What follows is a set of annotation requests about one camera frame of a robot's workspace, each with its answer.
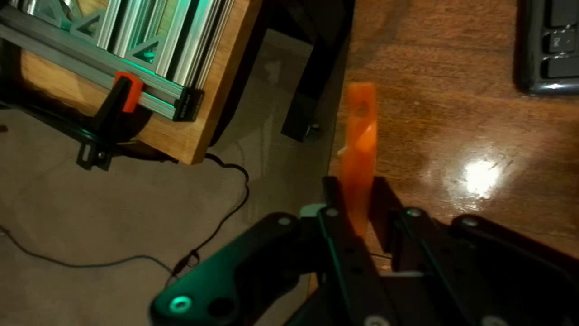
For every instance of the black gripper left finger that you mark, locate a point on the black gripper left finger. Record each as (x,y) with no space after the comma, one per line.
(351,274)

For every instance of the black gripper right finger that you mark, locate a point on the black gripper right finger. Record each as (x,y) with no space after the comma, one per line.
(431,281)

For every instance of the black keyboard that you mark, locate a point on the black keyboard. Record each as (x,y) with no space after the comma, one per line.
(549,46)

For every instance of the orange black clamp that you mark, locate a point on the orange black clamp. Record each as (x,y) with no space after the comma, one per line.
(103,133)

